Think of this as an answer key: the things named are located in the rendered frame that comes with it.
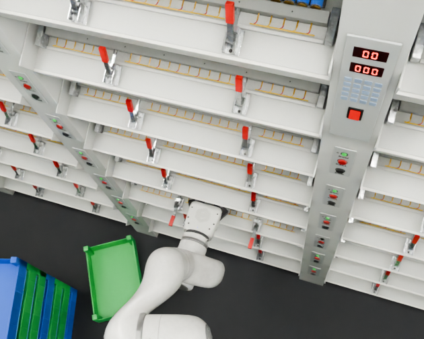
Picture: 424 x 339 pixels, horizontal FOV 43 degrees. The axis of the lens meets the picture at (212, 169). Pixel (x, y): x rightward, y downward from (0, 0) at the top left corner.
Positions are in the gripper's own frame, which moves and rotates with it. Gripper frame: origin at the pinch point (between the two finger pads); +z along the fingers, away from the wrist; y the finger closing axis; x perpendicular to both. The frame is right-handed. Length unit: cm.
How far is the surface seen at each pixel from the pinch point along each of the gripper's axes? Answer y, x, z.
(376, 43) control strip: -36, -98, -20
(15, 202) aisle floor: 97, 57, -2
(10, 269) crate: 58, 13, -39
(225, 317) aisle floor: -8, 59, -22
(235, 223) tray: -8.6, 8.0, -4.5
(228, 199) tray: -7.6, -11.6, -6.1
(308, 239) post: -32.3, -1.5, -7.1
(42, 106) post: 35, -50, -13
